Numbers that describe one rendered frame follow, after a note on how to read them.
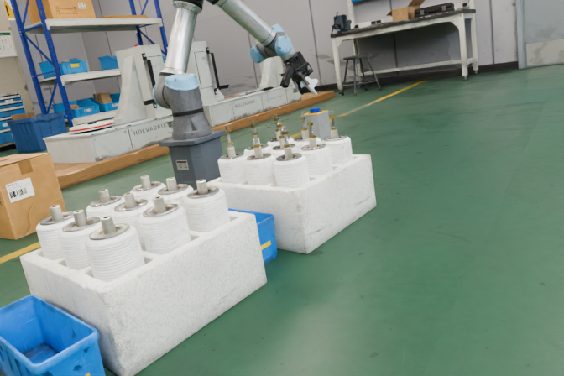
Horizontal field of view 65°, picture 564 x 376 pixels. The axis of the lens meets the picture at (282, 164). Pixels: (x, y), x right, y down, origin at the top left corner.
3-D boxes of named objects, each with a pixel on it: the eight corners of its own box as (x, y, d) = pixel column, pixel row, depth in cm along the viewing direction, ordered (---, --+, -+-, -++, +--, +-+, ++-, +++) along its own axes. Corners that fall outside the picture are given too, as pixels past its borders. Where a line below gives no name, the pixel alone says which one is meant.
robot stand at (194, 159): (174, 217, 172) (157, 142, 166) (206, 201, 187) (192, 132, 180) (210, 221, 162) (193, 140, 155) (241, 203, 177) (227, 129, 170)
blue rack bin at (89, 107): (54, 120, 581) (49, 104, 577) (80, 115, 612) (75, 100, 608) (76, 117, 554) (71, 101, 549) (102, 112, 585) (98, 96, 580)
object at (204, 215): (190, 269, 106) (174, 198, 102) (220, 253, 113) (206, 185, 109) (216, 277, 100) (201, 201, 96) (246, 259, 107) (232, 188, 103)
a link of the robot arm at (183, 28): (159, 105, 166) (186, -39, 166) (148, 106, 178) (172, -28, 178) (190, 112, 173) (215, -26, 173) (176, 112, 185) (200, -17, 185)
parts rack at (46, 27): (47, 141, 586) (-3, -36, 537) (157, 115, 736) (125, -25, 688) (74, 139, 550) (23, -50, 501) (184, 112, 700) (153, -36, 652)
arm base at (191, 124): (164, 141, 166) (159, 115, 164) (192, 132, 178) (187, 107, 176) (193, 139, 157) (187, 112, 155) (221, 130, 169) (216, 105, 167)
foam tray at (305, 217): (213, 236, 146) (202, 184, 142) (288, 197, 174) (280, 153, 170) (307, 254, 120) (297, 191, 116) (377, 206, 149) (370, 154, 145)
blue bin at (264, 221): (185, 254, 135) (176, 216, 132) (212, 240, 143) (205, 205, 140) (256, 272, 115) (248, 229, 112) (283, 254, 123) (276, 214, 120)
